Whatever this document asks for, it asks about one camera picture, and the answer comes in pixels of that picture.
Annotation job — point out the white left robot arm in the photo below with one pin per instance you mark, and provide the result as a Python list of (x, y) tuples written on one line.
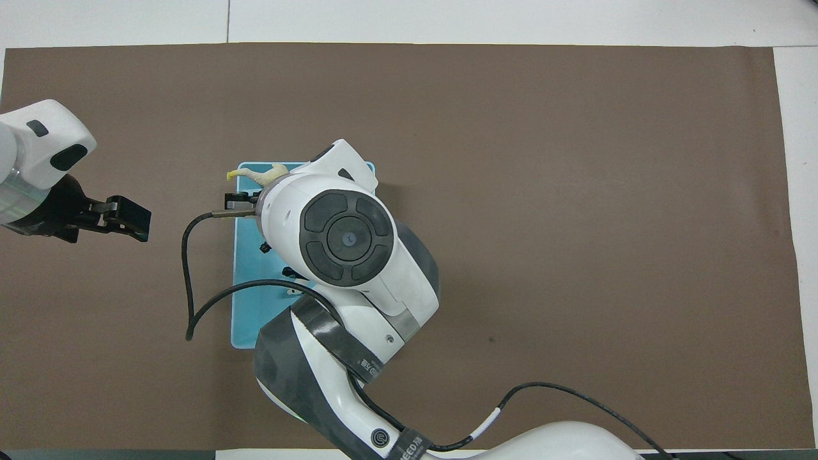
[(32, 153)]

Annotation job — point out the cream white horse toy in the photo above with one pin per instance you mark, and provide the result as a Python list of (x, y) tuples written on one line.
[(259, 176)]

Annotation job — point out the brown paper table mat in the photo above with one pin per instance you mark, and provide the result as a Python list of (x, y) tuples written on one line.
[(575, 191)]

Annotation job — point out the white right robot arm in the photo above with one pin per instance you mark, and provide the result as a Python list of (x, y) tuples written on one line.
[(348, 239)]

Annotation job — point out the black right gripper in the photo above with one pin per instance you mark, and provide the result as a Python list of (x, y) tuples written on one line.
[(238, 200)]

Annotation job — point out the light blue storage box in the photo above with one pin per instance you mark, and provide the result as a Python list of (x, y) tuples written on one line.
[(246, 306)]

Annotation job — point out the black and white panda toy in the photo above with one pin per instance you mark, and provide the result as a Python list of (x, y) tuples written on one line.
[(289, 273)]

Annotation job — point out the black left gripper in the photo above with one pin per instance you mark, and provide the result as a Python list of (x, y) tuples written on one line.
[(54, 211)]

